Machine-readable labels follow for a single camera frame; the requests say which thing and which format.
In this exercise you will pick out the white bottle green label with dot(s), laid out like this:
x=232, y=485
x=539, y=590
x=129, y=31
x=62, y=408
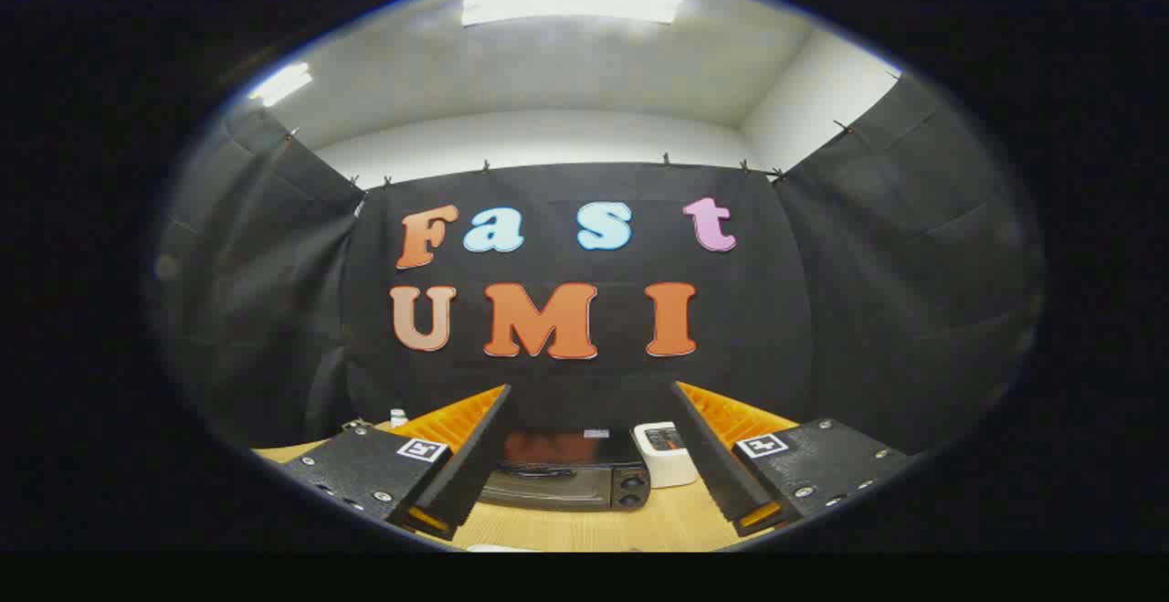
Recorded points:
x=399, y=417

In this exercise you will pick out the small ceiling light panel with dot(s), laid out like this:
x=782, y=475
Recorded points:
x=281, y=84

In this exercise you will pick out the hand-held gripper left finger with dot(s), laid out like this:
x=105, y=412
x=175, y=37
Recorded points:
x=475, y=465

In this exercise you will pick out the large ceiling light panel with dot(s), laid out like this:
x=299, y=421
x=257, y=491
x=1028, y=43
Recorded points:
x=571, y=8

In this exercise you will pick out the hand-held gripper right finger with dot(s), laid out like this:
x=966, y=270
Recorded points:
x=717, y=465

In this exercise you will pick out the black toaster oven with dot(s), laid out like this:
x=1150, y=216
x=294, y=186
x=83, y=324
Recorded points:
x=566, y=485

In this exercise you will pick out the black backdrop cloth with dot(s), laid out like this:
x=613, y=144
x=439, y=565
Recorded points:
x=776, y=310

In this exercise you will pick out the white bread toaster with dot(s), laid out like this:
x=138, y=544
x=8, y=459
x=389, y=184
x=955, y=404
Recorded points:
x=671, y=465

